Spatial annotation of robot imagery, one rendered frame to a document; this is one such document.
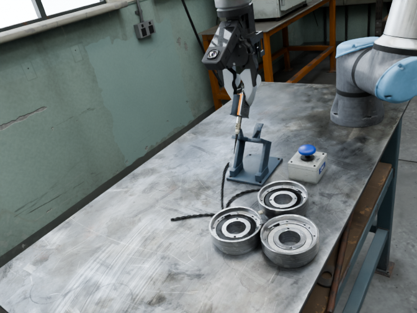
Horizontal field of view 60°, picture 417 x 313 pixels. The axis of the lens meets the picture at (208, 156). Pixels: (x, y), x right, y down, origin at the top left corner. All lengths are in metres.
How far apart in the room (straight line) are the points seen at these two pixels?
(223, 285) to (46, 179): 1.72
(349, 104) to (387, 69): 0.20
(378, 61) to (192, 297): 0.68
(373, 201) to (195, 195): 0.60
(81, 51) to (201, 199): 1.61
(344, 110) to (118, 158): 1.75
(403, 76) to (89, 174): 1.92
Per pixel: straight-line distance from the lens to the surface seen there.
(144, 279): 0.72
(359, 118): 1.11
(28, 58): 2.15
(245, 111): 0.83
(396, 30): 0.97
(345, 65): 1.07
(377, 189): 1.29
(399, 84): 0.96
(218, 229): 0.73
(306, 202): 0.76
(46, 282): 0.82
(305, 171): 0.86
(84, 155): 2.37
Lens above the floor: 1.30
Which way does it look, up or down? 29 degrees down
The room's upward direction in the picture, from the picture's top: 12 degrees counter-clockwise
